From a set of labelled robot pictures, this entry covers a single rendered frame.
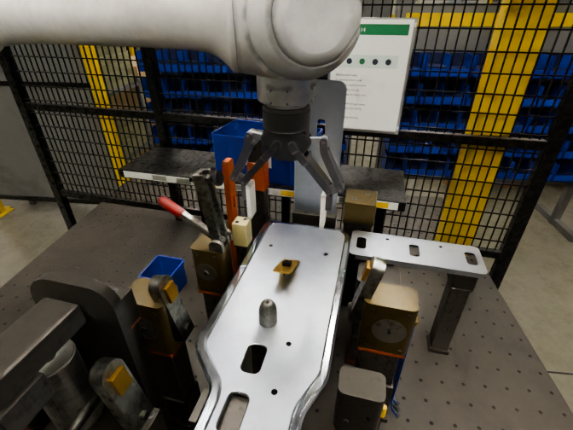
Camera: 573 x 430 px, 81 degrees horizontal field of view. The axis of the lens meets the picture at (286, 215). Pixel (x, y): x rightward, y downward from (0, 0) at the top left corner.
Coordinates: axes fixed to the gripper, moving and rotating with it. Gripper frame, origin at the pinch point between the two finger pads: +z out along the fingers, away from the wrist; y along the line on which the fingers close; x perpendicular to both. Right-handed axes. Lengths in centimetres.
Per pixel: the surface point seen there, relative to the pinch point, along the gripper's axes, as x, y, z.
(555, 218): 219, 163, 109
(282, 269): -1.7, -0.4, 11.8
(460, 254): 16.3, 36.3, 14.6
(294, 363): -19.8, 6.4, 14.5
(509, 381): 9, 54, 45
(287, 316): -10.9, 3.1, 14.6
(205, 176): 1.0, -16.1, -5.6
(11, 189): 127, -262, 92
